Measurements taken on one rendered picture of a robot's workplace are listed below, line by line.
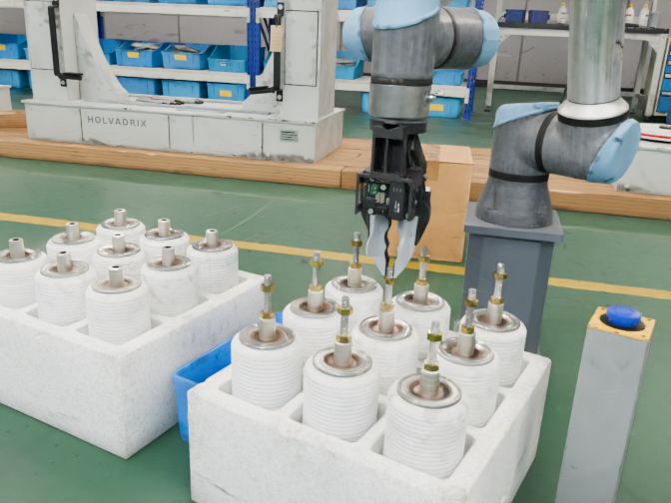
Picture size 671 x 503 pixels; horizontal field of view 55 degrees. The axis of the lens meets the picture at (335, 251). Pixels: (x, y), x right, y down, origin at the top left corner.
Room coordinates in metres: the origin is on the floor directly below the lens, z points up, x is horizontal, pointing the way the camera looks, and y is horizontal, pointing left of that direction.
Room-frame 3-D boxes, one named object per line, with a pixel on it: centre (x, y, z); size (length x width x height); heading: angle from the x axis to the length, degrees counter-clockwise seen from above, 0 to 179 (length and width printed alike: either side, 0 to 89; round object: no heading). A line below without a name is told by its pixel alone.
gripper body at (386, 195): (0.80, -0.07, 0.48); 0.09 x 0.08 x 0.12; 161
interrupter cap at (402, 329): (0.82, -0.08, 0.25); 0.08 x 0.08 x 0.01
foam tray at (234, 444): (0.82, -0.07, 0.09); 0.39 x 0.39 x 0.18; 59
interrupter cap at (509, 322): (0.86, -0.24, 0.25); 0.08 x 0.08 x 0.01
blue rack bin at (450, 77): (5.57, -0.82, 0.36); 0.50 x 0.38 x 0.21; 168
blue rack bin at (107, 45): (6.25, 2.22, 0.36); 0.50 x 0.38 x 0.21; 168
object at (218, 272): (1.15, 0.23, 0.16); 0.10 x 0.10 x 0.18
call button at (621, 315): (0.74, -0.36, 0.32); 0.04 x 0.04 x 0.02
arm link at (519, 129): (1.26, -0.36, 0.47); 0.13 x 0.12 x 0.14; 44
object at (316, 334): (0.88, 0.03, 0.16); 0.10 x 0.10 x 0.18
